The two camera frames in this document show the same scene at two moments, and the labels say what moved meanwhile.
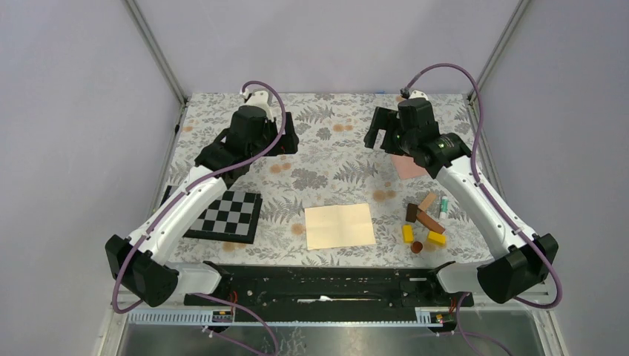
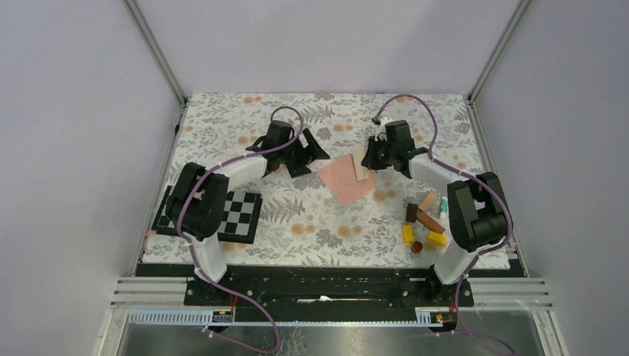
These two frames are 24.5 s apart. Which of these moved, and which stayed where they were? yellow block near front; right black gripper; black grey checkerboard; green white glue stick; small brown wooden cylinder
Moved: right black gripper
Stayed: green white glue stick; black grey checkerboard; small brown wooden cylinder; yellow block near front
